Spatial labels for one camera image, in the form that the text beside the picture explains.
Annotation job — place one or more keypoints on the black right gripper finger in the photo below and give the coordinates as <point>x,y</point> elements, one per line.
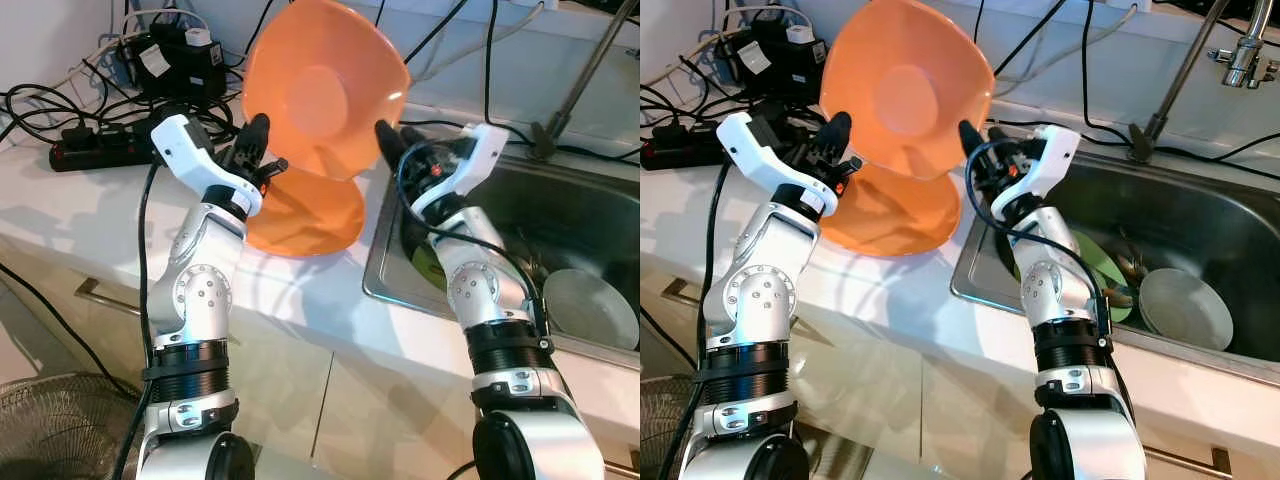
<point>390,145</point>
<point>972,145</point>

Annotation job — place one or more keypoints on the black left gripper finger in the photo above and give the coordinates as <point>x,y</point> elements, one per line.
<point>260,140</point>
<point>838,138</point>

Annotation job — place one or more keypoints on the orange plastic bowl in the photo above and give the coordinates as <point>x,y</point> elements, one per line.
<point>310,220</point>
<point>905,90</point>
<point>325,90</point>
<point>890,220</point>

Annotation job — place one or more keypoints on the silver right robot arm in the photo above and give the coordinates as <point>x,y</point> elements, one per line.
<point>480,290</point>
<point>1060,290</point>

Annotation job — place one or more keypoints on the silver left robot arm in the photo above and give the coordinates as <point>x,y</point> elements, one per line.
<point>200,290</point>
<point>750,300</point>

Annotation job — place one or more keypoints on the cream kitchen sink cabinet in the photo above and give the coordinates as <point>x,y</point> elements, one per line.
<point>950,420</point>
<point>350,400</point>

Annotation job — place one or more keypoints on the black charger with white label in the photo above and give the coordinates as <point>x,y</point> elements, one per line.
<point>185,75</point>
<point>790,75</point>

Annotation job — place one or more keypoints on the green plate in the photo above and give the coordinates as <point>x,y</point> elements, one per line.
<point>1100,270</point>
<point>428,265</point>

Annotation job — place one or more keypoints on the white plug adapter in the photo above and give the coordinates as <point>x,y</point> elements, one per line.
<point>805,34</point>
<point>198,37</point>

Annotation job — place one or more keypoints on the brown wooden utensil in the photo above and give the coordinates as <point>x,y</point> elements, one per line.
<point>1125,270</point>
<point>535,260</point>

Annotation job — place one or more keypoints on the black power strip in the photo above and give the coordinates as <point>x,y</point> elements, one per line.
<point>680,152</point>
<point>100,150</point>

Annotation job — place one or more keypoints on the stainless steel sink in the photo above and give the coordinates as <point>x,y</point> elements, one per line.
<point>590,200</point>
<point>1200,210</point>

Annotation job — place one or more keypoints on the grey metal pole with base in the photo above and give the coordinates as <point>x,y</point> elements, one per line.
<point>589,65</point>
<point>1187,65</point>

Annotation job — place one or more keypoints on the grey round plate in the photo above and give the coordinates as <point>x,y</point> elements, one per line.
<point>1185,310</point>
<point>590,310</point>

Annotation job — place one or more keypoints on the chrome water tap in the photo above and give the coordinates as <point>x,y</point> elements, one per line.
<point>1243,60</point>

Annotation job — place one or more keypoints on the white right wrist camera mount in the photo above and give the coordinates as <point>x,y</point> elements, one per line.
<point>1055,150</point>
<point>480,150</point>

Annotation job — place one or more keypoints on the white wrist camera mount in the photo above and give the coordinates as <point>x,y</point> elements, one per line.
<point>480,150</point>
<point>750,140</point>
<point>1055,150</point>
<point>185,145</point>

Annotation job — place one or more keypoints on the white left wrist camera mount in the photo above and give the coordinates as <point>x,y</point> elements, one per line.
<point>185,145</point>
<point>750,140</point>

